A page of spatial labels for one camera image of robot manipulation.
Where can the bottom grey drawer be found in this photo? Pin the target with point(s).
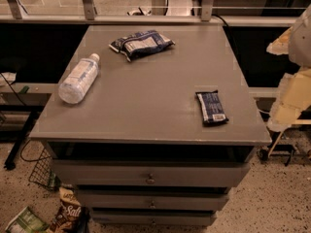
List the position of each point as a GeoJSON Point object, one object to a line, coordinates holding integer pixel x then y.
{"type": "Point", "coordinates": [153, 218]}

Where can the blue chip bag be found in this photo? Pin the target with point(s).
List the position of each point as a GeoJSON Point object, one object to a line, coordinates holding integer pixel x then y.
{"type": "Point", "coordinates": [141, 44]}

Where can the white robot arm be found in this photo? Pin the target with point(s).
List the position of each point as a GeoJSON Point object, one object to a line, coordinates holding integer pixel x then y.
{"type": "Point", "coordinates": [300, 41]}

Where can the top grey drawer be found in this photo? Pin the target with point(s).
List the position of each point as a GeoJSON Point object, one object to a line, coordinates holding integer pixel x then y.
{"type": "Point", "coordinates": [100, 173]}

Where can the middle grey drawer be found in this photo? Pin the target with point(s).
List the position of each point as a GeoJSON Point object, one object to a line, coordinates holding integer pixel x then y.
{"type": "Point", "coordinates": [151, 200]}

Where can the clear plastic water bottle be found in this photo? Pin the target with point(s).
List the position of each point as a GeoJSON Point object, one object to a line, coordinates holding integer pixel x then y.
{"type": "Point", "coordinates": [75, 87]}

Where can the metal window frame rail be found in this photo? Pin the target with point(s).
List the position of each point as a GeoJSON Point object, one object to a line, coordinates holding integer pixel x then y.
{"type": "Point", "coordinates": [235, 12]}

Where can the green snack bag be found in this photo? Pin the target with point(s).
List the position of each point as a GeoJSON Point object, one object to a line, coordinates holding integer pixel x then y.
{"type": "Point", "coordinates": [26, 222]}

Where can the black table leg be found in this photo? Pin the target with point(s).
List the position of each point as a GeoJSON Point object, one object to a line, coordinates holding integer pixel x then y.
{"type": "Point", "coordinates": [21, 136]}

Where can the grey drawer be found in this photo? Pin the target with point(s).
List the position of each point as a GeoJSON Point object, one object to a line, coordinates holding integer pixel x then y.
{"type": "Point", "coordinates": [153, 218]}
{"type": "Point", "coordinates": [151, 200]}
{"type": "Point", "coordinates": [100, 173]}

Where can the grey drawer cabinet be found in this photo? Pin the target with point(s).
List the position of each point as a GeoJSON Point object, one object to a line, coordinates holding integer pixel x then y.
{"type": "Point", "coordinates": [146, 110]}

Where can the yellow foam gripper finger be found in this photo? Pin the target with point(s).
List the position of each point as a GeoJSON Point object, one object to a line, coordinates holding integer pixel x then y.
{"type": "Point", "coordinates": [281, 44]}
{"type": "Point", "coordinates": [293, 97]}

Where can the blue rxbar blueberry bar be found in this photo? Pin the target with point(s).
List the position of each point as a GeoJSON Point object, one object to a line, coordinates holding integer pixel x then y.
{"type": "Point", "coordinates": [211, 108]}

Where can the brown snack bag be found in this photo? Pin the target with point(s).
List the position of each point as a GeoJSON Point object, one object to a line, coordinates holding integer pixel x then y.
{"type": "Point", "coordinates": [68, 215]}

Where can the black wire basket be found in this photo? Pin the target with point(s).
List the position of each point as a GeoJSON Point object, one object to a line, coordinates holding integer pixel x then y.
{"type": "Point", "coordinates": [43, 175]}

